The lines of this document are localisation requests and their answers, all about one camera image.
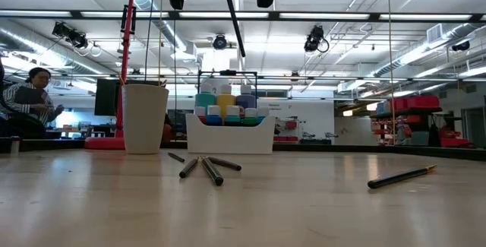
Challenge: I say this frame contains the black ceiling camera rig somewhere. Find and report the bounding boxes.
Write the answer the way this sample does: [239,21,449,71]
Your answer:
[52,21,90,50]

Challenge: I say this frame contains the black aluminium table frame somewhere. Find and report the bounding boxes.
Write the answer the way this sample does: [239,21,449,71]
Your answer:
[0,136,486,162]

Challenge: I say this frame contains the large yellow paint bottle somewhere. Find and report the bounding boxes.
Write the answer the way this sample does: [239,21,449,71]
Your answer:
[216,83,237,121]

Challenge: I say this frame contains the round black ceiling camera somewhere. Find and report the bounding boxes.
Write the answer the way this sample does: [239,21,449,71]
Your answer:
[212,33,228,50]

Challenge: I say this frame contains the red wall bins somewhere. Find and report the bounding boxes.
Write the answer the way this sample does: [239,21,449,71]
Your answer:
[272,119,300,144]

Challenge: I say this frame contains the small green paint bottle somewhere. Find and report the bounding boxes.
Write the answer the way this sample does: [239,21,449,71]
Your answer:
[242,106,259,127]

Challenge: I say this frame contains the large purple paint bottle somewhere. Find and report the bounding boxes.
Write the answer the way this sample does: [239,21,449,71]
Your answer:
[235,83,257,109]

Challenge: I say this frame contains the small red paint bottle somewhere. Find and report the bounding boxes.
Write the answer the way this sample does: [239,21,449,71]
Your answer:
[194,105,207,125]

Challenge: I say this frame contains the small sky-blue paint bottle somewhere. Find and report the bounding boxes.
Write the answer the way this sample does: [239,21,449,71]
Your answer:
[256,106,270,125]

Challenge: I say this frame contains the white plastic bin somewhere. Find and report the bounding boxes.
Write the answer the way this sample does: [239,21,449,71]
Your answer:
[185,112,277,155]

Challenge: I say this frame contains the person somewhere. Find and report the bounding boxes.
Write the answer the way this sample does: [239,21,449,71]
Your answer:
[0,67,65,140]

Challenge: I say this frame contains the large turquoise paint bottle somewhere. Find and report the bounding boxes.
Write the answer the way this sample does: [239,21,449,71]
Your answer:
[194,82,217,108]

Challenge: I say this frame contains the beige plastic cup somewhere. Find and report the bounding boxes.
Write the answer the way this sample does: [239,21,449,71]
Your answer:
[121,83,170,155]

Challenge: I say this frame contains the shelf with red bins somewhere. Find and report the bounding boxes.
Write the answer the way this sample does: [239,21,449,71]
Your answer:
[374,94,474,149]

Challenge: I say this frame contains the black monitor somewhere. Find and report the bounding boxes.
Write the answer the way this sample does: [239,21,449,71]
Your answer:
[93,78,125,117]

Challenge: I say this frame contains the small teal paint bottle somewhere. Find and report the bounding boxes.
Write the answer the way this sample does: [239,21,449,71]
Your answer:
[223,104,241,126]

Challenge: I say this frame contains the red desk lamp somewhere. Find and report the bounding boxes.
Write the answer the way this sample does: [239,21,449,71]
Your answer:
[84,0,151,150]

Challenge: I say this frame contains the overhead bar with light strips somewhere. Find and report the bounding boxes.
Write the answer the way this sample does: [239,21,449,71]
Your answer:
[0,9,486,22]

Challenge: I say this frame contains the black ceiling camera with cable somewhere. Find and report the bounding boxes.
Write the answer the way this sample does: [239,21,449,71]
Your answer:
[303,25,330,54]

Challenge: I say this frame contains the silver ventilation duct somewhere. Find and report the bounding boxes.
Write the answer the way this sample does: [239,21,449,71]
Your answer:
[371,21,486,79]
[0,18,118,75]

